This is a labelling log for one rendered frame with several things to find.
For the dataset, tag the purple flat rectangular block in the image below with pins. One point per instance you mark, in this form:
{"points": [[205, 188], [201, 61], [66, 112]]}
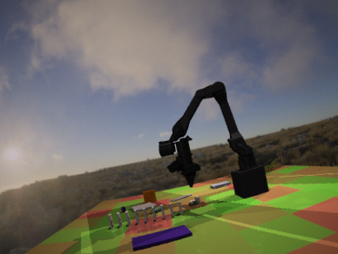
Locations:
{"points": [[160, 237]]}

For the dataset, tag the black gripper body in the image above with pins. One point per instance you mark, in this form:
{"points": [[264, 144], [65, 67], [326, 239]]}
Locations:
{"points": [[189, 165]]}

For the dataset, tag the orange block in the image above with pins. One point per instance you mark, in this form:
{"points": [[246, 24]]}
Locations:
{"points": [[149, 196]]}

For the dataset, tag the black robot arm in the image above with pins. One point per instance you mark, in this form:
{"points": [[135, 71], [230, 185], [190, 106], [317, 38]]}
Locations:
{"points": [[236, 141]]}

